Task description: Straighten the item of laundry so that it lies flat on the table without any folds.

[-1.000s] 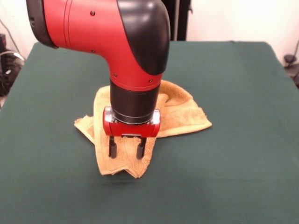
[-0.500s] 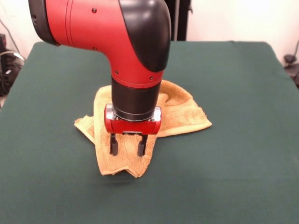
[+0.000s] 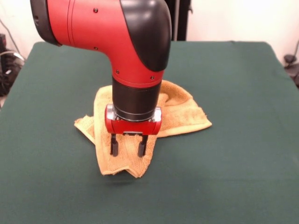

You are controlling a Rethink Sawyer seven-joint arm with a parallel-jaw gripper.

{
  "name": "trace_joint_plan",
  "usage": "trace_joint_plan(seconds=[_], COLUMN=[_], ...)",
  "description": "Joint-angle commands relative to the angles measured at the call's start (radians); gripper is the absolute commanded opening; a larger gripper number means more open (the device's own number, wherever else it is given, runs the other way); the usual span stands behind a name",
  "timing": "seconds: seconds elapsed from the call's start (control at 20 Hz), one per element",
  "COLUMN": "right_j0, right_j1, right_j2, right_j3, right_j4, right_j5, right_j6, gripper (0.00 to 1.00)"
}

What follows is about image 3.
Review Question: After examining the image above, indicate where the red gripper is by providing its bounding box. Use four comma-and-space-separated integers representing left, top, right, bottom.
104, 104, 164, 158

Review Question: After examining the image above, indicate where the yellow terry towel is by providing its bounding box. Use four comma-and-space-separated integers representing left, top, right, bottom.
74, 79, 213, 179

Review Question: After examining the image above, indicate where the dark green table cloth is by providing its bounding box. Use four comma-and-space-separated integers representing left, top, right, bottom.
0, 41, 299, 224

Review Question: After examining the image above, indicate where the black clamp stand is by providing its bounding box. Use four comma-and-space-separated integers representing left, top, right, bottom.
283, 54, 299, 88

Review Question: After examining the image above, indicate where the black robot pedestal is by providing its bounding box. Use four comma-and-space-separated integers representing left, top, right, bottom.
164, 0, 193, 42

